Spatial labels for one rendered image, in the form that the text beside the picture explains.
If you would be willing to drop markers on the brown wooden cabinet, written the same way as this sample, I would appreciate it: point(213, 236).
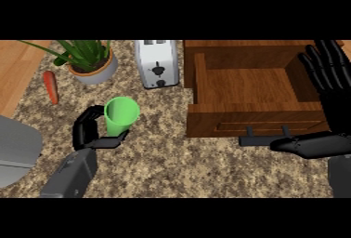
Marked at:
point(249, 46)

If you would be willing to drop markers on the grey rounded appliance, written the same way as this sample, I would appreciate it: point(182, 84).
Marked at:
point(15, 152)

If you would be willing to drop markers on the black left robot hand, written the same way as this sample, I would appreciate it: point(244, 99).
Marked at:
point(84, 134)

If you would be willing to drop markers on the green potted plant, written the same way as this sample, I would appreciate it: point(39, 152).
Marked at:
point(89, 60)

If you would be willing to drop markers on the brown wooden drawer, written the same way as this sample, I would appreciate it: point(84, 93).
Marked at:
point(255, 102)

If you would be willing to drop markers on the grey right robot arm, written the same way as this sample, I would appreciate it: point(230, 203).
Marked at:
point(339, 176)

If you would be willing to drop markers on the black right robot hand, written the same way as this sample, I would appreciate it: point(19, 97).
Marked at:
point(329, 105)

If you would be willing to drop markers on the orange carrot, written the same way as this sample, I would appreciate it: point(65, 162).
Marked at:
point(52, 86)

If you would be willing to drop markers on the silver toaster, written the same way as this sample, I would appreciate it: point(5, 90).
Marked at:
point(158, 63)

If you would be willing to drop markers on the green cup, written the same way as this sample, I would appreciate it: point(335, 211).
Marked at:
point(120, 114)

